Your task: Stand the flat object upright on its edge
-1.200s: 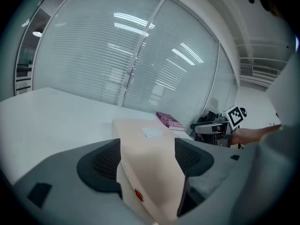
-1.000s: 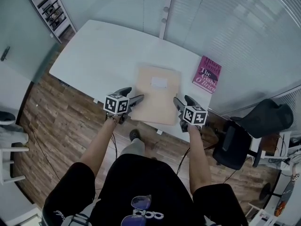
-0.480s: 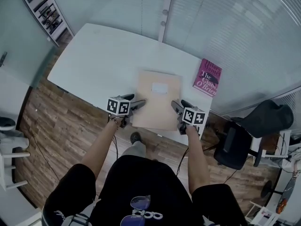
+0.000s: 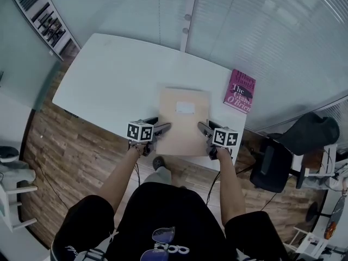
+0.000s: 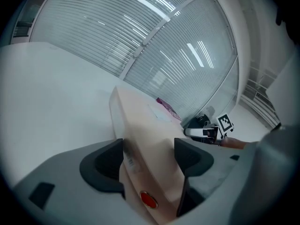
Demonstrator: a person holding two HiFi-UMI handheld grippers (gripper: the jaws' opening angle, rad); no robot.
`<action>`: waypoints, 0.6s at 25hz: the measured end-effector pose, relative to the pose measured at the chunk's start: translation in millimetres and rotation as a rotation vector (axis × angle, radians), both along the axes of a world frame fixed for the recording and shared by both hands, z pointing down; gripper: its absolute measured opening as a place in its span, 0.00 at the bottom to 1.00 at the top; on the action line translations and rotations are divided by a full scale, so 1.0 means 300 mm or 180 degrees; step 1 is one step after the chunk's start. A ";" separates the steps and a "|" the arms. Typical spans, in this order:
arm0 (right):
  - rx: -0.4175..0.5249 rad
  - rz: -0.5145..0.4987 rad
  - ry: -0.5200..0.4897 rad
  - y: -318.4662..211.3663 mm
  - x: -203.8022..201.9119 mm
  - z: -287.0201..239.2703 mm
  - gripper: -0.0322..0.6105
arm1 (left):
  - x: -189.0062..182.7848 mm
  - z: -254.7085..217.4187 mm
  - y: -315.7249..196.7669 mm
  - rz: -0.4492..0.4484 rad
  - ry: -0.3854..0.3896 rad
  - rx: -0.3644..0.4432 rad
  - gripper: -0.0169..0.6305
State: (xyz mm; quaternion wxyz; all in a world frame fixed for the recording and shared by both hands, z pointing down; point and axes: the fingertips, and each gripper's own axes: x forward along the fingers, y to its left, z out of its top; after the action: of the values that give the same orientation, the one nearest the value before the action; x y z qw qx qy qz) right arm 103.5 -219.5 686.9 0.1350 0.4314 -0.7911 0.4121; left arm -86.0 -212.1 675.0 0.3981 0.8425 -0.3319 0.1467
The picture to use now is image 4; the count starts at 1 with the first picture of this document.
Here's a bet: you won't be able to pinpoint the white wire rack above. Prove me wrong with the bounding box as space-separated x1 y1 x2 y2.
283 226 330 258

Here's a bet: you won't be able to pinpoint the pink book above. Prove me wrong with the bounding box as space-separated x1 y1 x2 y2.
223 69 257 114

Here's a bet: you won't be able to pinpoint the white wall shelf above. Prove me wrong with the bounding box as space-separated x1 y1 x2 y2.
5 0 83 62

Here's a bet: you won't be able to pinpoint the person's left forearm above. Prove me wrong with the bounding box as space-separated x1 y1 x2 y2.
98 145 142 214

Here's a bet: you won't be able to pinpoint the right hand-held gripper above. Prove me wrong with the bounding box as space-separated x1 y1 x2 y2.
197 120 239 160

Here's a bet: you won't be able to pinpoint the black round stand base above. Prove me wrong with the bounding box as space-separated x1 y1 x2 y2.
305 201 331 223

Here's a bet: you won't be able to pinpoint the black office chair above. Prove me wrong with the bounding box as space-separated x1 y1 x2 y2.
249 137 307 194

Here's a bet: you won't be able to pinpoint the blue-lens sunglasses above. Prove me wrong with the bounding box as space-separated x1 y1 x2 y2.
139 226 176 261

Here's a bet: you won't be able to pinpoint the skateboard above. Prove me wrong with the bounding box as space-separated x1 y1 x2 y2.
324 195 346 240

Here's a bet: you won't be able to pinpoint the black shoe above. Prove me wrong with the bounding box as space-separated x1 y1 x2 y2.
152 156 166 171

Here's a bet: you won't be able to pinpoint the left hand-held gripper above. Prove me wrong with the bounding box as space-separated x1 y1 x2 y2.
127 116 172 157

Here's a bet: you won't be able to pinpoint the white chair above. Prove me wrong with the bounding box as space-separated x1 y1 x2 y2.
0 145 39 233

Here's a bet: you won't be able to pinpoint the person's right forearm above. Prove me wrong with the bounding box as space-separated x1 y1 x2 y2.
216 146 247 228

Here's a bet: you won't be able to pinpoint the black t-shirt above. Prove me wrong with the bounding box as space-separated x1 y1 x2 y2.
50 182 289 261

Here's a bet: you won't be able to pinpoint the white side table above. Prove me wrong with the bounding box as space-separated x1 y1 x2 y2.
291 144 348 190

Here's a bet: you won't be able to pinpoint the tan object with label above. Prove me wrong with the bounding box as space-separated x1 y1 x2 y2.
156 86 210 158

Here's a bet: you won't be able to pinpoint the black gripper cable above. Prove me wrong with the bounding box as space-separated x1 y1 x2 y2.
206 169 221 208
133 160 141 188

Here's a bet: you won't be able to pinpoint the grey trouser leg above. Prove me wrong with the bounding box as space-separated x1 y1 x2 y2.
142 166 173 186

